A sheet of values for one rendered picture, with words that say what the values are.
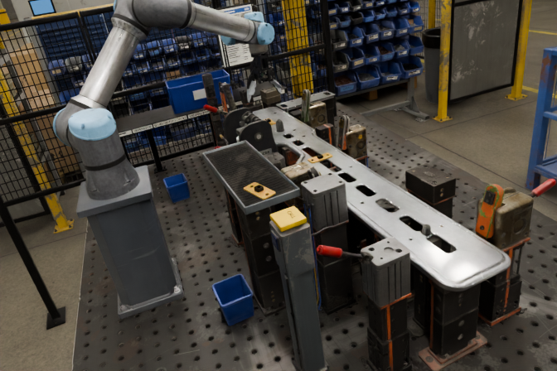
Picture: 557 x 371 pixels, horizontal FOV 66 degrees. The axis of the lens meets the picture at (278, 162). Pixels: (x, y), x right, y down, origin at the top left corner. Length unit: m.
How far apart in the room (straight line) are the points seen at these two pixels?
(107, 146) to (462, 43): 3.64
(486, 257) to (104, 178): 0.99
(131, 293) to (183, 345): 0.25
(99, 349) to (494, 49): 4.17
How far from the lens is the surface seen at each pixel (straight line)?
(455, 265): 1.02
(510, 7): 4.72
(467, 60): 4.49
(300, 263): 0.94
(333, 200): 1.11
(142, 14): 1.38
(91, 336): 1.50
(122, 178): 1.30
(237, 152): 1.23
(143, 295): 1.47
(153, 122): 2.10
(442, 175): 1.30
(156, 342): 1.39
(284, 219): 0.90
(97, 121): 1.25
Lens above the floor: 1.65
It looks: 26 degrees down
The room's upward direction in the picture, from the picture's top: 9 degrees counter-clockwise
